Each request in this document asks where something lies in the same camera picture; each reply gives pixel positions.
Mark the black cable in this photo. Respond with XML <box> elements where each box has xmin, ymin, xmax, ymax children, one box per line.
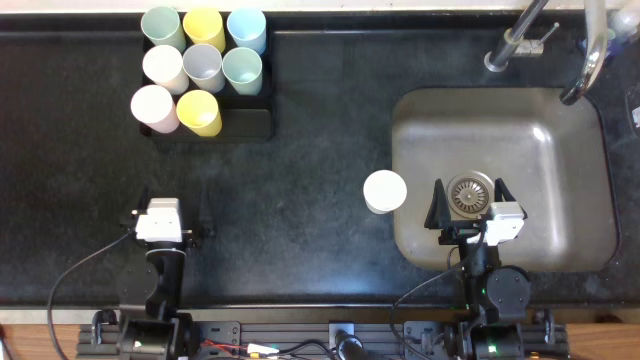
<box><xmin>46</xmin><ymin>230</ymin><xmax>137</xmax><ymax>360</ymax></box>
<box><xmin>388</xmin><ymin>214</ymin><xmax>494</xmax><ymax>360</ymax></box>

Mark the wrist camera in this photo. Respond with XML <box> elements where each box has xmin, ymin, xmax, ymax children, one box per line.
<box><xmin>134</xmin><ymin>197</ymin><xmax>184</xmax><ymax>244</ymax></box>
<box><xmin>482</xmin><ymin>201</ymin><xmax>526</xmax><ymax>247</ymax></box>

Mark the green cup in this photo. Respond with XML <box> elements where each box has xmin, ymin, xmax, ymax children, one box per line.
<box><xmin>140</xmin><ymin>5</ymin><xmax>187</xmax><ymax>53</ymax></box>
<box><xmin>221</xmin><ymin>46</ymin><xmax>264</xmax><ymax>97</ymax></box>

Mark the pink cup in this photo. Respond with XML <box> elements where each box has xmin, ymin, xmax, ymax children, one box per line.
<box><xmin>130</xmin><ymin>84</ymin><xmax>181</xmax><ymax>135</ymax></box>

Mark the steel sink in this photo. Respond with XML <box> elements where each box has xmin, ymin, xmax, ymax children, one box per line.
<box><xmin>390</xmin><ymin>87</ymin><xmax>620</xmax><ymax>274</ymax></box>

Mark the blue soap bottle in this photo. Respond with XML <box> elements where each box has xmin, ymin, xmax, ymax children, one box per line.
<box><xmin>579</xmin><ymin>4</ymin><xmax>640</xmax><ymax>64</ymax></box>

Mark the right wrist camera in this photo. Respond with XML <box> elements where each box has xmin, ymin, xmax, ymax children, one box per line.
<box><xmin>482</xmin><ymin>201</ymin><xmax>526</xmax><ymax>247</ymax></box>

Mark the steel tap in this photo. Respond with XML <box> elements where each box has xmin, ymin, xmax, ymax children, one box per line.
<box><xmin>482</xmin><ymin>0</ymin><xmax>610</xmax><ymax>107</ymax></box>

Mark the yellow cup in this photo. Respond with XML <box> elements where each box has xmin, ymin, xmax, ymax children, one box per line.
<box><xmin>182</xmin><ymin>6</ymin><xmax>227</xmax><ymax>54</ymax></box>
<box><xmin>175</xmin><ymin>89</ymin><xmax>224</xmax><ymax>138</ymax></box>

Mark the blue cup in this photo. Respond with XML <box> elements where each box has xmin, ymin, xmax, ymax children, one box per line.
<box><xmin>226</xmin><ymin>7</ymin><xmax>268</xmax><ymax>56</ymax></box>

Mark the black tray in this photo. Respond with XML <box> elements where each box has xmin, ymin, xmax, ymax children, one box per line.
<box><xmin>138</xmin><ymin>19</ymin><xmax>275</xmax><ymax>143</ymax></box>

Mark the mounting rail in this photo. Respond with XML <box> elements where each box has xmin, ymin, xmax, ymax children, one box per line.
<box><xmin>74</xmin><ymin>319</ymin><xmax>571</xmax><ymax>360</ymax></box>

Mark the grey cup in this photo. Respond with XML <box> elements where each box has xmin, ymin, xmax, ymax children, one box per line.
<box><xmin>182</xmin><ymin>43</ymin><xmax>226</xmax><ymax>94</ymax></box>

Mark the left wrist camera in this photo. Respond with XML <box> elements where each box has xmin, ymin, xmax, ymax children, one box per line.
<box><xmin>134</xmin><ymin>197</ymin><xmax>184</xmax><ymax>244</ymax></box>

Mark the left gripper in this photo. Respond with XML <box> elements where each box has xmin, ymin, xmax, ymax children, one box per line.
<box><xmin>120</xmin><ymin>184</ymin><xmax>218</xmax><ymax>250</ymax></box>

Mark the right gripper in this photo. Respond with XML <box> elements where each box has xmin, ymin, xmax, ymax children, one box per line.
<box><xmin>424</xmin><ymin>177</ymin><xmax>522</xmax><ymax>247</ymax></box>

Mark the white cup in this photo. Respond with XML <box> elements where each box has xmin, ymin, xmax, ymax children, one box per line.
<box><xmin>362</xmin><ymin>169</ymin><xmax>408</xmax><ymax>216</ymax></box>
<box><xmin>141</xmin><ymin>44</ymin><xmax>190</xmax><ymax>96</ymax></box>

